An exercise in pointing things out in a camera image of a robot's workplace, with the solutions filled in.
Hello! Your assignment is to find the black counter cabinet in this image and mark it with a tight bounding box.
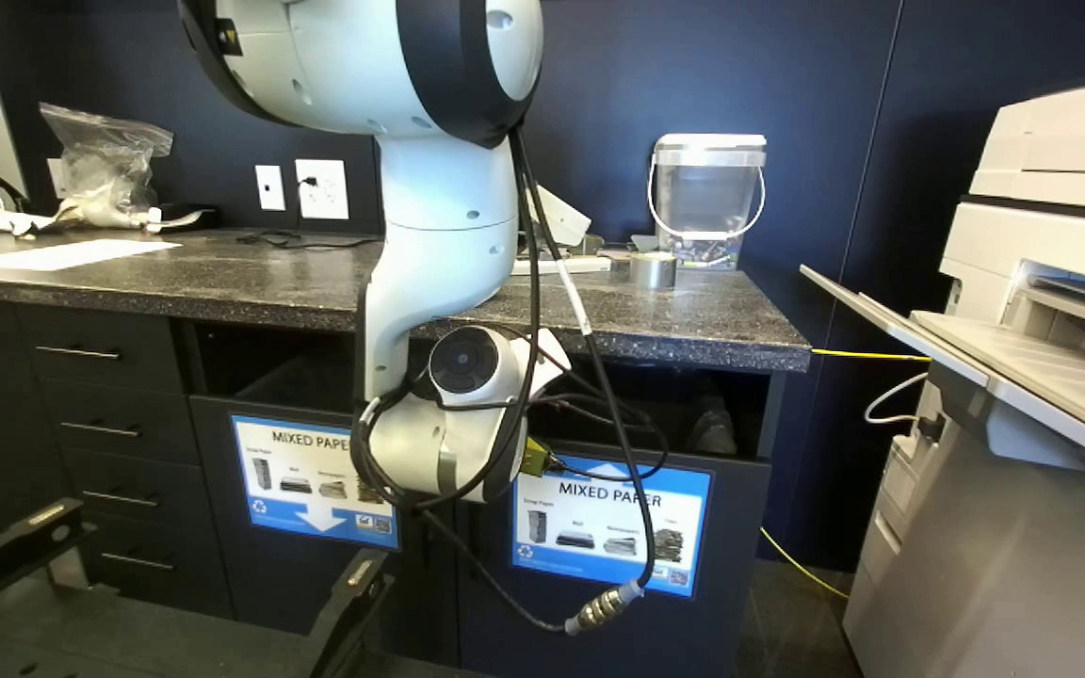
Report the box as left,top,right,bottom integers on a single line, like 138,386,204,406
0,227,816,678

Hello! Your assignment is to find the silver metal tape roll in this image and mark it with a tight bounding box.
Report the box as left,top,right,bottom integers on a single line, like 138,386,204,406
631,244,683,295

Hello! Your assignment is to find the blue label with up arrow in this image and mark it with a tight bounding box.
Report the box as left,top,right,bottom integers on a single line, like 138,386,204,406
508,456,715,603

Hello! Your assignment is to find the clear plastic bucket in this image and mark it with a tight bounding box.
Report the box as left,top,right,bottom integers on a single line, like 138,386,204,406
645,128,772,274

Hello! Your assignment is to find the white power outlet plate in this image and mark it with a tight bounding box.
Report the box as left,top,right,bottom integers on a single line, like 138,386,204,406
288,155,353,227

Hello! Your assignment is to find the blue label with down arrow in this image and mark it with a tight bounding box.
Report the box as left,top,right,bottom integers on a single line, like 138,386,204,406
227,409,403,554

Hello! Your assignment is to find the black stand bar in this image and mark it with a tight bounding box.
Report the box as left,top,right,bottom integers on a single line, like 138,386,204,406
0,494,103,659
300,548,396,678

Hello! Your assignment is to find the crinkled clear plastic bag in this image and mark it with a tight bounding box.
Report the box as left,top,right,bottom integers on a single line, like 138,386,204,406
8,97,206,239

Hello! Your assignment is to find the large white office printer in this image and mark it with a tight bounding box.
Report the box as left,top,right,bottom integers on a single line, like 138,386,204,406
796,72,1085,678

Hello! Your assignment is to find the gold wrist camera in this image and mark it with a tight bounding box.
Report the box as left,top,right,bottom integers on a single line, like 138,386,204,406
515,438,558,479

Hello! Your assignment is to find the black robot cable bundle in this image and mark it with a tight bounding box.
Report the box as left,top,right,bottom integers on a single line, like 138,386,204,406
351,126,679,639

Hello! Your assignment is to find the black power cord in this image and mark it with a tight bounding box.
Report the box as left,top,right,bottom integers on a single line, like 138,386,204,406
228,224,376,251

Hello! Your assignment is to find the small white wall plate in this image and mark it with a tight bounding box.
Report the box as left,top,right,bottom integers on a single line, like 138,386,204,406
248,158,288,216

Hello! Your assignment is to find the thin white cable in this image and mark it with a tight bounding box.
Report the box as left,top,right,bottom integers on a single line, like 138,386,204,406
860,367,936,432

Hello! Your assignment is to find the thin yellow cable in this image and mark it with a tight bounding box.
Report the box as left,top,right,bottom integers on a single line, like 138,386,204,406
752,343,936,607

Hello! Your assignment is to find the metal drawer handle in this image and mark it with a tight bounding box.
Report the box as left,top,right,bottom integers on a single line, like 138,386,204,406
55,413,145,446
75,487,164,512
94,548,182,576
29,339,125,367

